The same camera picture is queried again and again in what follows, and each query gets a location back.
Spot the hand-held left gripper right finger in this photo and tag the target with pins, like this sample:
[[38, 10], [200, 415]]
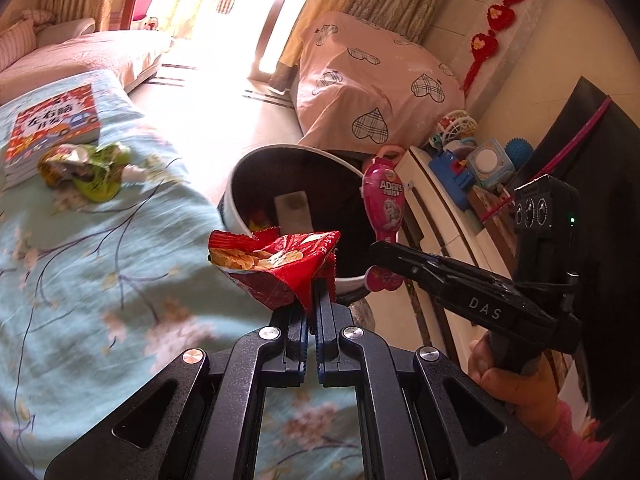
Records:
[[322, 350]]

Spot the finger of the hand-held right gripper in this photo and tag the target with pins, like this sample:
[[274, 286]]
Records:
[[400, 257]]

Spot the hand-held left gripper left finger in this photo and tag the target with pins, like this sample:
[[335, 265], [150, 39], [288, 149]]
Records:
[[301, 350]]

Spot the pink drink bottle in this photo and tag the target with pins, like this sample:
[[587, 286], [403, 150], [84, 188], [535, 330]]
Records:
[[385, 200]]

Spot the red chip bag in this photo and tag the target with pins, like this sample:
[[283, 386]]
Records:
[[280, 270]]

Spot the white rectangular block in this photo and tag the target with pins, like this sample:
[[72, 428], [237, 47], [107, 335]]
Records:
[[292, 210]]

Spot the white round trash bin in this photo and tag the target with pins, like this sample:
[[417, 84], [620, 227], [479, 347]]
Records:
[[270, 180]]

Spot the person's right forearm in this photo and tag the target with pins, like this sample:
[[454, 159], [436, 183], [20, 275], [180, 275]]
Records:
[[570, 440]]

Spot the person's right hand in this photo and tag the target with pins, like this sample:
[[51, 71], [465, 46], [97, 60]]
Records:
[[525, 395]]

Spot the blue plastic toy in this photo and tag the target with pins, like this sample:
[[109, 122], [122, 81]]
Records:
[[450, 177]]

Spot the blue spiky ball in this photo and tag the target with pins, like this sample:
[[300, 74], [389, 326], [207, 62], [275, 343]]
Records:
[[519, 150]]

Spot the white cage ball toy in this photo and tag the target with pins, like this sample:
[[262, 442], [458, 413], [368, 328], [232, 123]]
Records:
[[457, 125]]

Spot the pink heart-print cover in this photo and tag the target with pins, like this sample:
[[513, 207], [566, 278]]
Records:
[[380, 75]]

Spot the red heart hanging decoration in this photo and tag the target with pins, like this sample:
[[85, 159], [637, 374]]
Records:
[[500, 15]]

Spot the green crumpled wrapper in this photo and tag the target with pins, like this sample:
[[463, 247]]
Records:
[[95, 175]]

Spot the red children's book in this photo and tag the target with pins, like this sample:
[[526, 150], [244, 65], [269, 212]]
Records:
[[50, 120]]

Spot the pink sofa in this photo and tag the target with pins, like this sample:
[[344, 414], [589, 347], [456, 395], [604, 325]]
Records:
[[90, 55]]

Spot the striped pink cushion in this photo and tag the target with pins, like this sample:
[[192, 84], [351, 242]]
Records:
[[17, 42]]

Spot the small pink pillow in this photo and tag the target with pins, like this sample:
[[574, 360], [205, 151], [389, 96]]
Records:
[[37, 16]]

